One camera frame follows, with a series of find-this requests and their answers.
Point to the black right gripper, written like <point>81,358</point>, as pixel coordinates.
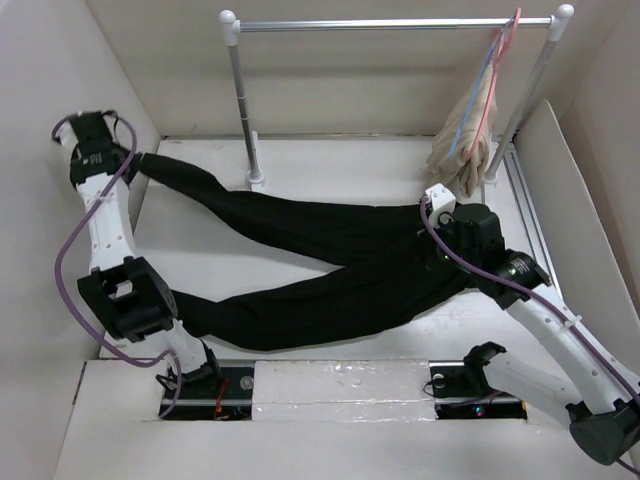
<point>447,226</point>

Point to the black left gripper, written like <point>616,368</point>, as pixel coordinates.
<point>134,164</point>

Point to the blue clothes hanger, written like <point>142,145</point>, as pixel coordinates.
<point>472,97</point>

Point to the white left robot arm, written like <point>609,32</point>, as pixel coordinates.
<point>123,291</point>

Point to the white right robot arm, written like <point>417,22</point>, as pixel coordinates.
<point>599,401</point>

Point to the beige garment on hanger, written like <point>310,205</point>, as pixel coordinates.
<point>459,175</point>

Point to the pink clothes hanger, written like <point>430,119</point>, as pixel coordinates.
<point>492,95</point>

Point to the white metal clothes rack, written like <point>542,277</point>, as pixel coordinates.
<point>312,79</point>

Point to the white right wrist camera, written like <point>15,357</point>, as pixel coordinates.
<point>440,201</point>

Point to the aluminium rail right side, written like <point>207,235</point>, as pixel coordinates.
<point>529,218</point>

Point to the aluminium rail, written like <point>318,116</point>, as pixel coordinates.
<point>529,218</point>
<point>234,402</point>

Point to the aluminium rail front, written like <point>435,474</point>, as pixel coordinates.
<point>234,402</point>

